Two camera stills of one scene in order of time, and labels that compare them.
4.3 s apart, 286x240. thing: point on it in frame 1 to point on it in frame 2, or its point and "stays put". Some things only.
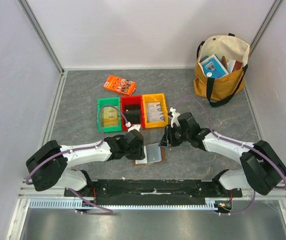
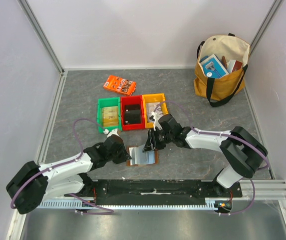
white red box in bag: x=233 y=65 stays put
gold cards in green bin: x=110 y=117 stays put
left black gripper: x=139 y=154 to x=124 y=157
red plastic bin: x=132 y=100 stays put
